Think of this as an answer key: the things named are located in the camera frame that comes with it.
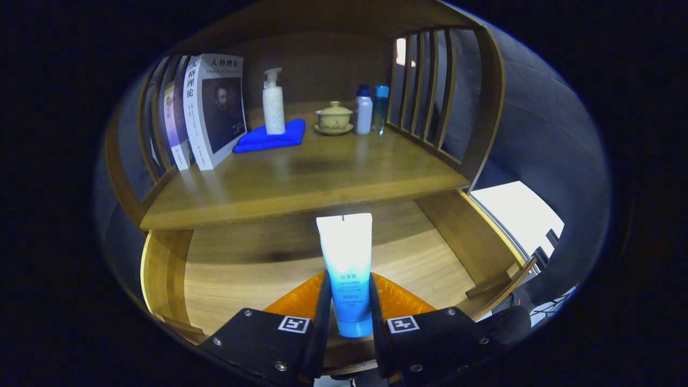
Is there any blue white cream tube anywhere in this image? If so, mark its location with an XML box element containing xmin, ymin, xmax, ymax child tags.
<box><xmin>316</xmin><ymin>213</ymin><xmax>374</xmax><ymax>338</ymax></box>

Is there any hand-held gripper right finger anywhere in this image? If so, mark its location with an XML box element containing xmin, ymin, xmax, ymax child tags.
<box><xmin>369</xmin><ymin>271</ymin><xmax>503</xmax><ymax>385</ymax></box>

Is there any wooden cabinet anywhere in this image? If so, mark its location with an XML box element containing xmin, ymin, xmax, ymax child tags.
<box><xmin>105</xmin><ymin>0</ymin><xmax>507</xmax><ymax>345</ymax></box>

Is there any white pump bottle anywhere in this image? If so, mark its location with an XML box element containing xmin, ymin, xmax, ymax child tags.
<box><xmin>262</xmin><ymin>68</ymin><xmax>286</xmax><ymax>135</ymax></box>

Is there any wooden countertop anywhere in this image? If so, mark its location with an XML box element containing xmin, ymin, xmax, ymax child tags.
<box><xmin>141</xmin><ymin>102</ymin><xmax>469</xmax><ymax>232</ymax></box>

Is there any wooden drawer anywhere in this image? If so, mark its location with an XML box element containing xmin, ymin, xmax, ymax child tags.
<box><xmin>140</xmin><ymin>188</ymin><xmax>538</xmax><ymax>377</ymax></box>

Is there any white bottle blue cap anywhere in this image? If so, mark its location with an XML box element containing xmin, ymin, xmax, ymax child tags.
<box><xmin>355</xmin><ymin>84</ymin><xmax>373</xmax><ymax>135</ymax></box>

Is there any purple book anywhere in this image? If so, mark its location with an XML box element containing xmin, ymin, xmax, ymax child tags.
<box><xmin>163</xmin><ymin>81</ymin><xmax>192</xmax><ymax>171</ymax></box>

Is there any yellow lidded teacup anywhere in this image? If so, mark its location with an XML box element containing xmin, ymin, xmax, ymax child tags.
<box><xmin>314</xmin><ymin>101</ymin><xmax>355</xmax><ymax>135</ymax></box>

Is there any white grey machine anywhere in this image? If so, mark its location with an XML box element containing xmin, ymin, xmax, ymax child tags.
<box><xmin>470</xmin><ymin>181</ymin><xmax>565</xmax><ymax>269</ymax></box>

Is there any white portrait book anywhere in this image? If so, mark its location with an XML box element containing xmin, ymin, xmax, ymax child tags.
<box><xmin>183</xmin><ymin>53</ymin><xmax>248</xmax><ymax>171</ymax></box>

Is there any blue folded cloth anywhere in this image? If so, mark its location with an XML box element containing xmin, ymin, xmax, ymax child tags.
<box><xmin>233</xmin><ymin>119</ymin><xmax>306</xmax><ymax>154</ymax></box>

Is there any teal clear bottle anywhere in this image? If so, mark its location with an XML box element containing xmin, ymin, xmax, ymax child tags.
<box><xmin>372</xmin><ymin>85</ymin><xmax>390</xmax><ymax>135</ymax></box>

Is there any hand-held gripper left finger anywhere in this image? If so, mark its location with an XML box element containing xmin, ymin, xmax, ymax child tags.
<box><xmin>198</xmin><ymin>270</ymin><xmax>332</xmax><ymax>386</ymax></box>

